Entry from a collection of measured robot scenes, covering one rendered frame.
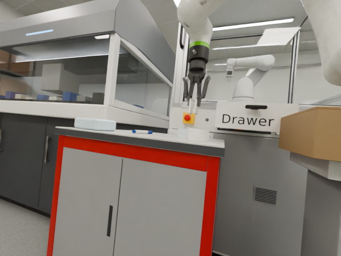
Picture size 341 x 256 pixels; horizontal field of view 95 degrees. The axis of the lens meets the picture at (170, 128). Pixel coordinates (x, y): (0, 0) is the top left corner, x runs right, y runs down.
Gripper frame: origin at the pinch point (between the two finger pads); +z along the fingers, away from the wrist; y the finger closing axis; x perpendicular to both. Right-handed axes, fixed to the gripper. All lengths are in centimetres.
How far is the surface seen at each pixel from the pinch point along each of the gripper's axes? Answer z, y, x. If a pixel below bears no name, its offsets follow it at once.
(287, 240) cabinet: 65, 46, 40
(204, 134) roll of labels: 12.0, 11.2, -17.7
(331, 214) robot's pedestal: 28, 43, -17
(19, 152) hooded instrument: 42, -148, -10
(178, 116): 2.0, -20.8, 28.8
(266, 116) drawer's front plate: 2.9, 29.1, 2.7
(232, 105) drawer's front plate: -0.9, 16.5, 0.7
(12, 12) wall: -182, -397, 41
